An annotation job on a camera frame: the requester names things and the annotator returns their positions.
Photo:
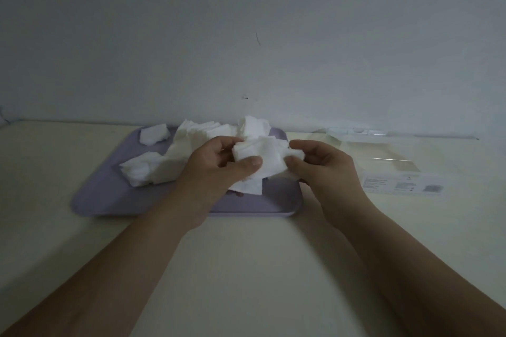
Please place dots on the clear plastic packaging with label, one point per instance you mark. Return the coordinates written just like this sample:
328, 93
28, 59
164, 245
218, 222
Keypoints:
399, 163

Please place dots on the pile of white cotton pads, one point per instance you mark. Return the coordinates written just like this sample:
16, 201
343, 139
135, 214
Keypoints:
174, 155

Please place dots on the small cotton pad clump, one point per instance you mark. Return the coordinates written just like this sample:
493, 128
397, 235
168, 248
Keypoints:
153, 134

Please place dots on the person's right forearm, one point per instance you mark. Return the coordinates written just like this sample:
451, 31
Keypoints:
411, 269

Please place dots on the person's right thumb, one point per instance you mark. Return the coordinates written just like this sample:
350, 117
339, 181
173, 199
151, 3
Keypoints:
296, 167

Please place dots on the person's left thumb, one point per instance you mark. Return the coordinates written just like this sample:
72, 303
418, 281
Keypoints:
247, 167

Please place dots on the person's right hand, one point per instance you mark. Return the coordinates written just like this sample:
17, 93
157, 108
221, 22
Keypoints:
332, 178

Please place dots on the purple plastic tray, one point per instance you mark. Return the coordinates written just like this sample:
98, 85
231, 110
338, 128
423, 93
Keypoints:
118, 198

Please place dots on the white cotton pad bundle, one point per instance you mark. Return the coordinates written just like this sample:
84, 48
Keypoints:
270, 155

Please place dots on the person's left forearm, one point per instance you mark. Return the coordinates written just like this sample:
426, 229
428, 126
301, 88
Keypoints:
102, 277

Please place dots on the person's left hand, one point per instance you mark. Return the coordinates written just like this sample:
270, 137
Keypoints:
207, 178

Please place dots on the single white cotton pad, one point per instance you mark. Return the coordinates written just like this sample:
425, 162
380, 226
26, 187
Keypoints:
250, 186

